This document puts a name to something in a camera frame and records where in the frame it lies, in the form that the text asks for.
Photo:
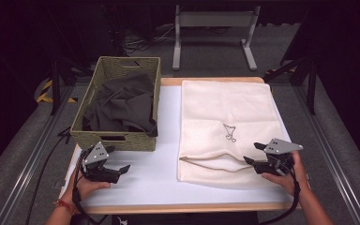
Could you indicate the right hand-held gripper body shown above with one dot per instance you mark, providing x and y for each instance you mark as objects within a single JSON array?
[{"x": 279, "y": 146}]

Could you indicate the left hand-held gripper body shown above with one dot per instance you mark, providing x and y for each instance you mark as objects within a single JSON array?
[{"x": 96, "y": 156}]

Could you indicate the green woven basket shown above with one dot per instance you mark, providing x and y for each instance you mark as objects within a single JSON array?
[{"x": 118, "y": 143}]

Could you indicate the dark grey garment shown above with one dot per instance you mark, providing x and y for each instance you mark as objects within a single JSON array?
[{"x": 122, "y": 106}]

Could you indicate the cream mesh laundry bag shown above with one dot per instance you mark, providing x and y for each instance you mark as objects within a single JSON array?
[{"x": 225, "y": 103}]

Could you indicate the person's left hand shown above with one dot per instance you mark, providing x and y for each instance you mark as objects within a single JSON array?
[{"x": 89, "y": 189}]

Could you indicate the person's right hand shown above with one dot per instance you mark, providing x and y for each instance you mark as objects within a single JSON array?
[{"x": 289, "y": 184}]

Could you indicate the white table board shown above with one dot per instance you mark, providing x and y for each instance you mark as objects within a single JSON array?
[{"x": 147, "y": 184}]

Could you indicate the black metal stand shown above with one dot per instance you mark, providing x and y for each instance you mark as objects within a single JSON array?
[
  {"x": 311, "y": 87},
  {"x": 55, "y": 87}
]

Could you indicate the person's dark clothing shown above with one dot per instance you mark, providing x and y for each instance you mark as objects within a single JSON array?
[{"x": 184, "y": 219}]

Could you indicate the black and yellow hazard tape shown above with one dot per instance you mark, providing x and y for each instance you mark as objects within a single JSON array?
[{"x": 43, "y": 93}]

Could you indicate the grey metal stand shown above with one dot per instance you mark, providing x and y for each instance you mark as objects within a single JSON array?
[{"x": 214, "y": 18}]

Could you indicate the aluminium floor rail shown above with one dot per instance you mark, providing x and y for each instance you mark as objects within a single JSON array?
[
  {"x": 331, "y": 156},
  {"x": 28, "y": 165}
]

